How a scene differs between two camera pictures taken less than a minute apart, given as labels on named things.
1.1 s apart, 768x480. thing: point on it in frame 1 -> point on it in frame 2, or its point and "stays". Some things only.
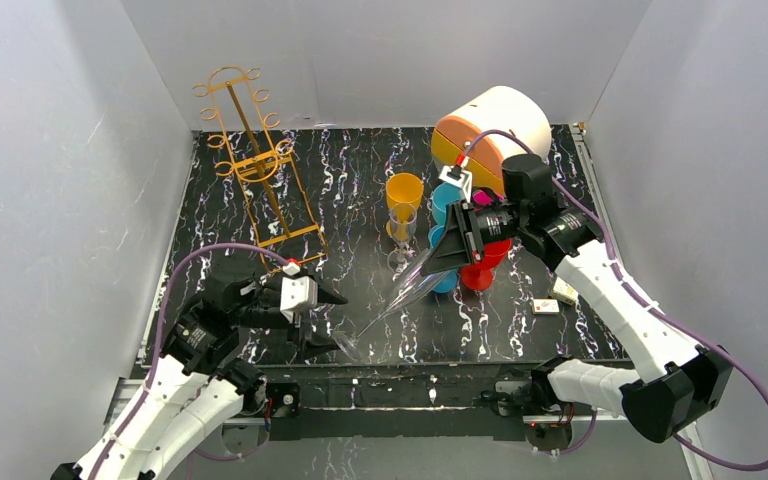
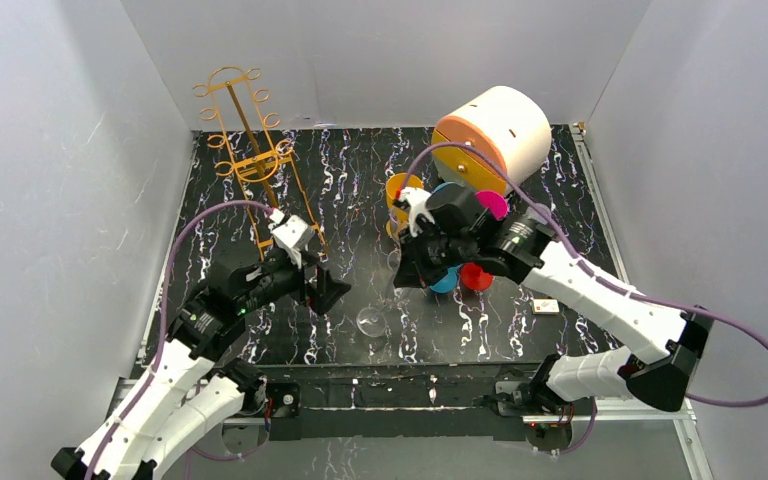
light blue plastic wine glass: x=443 y=193 stays
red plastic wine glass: x=478 y=275 stays
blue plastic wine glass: x=446 y=281 stays
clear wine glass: x=408 y=284 -> x=371 y=321
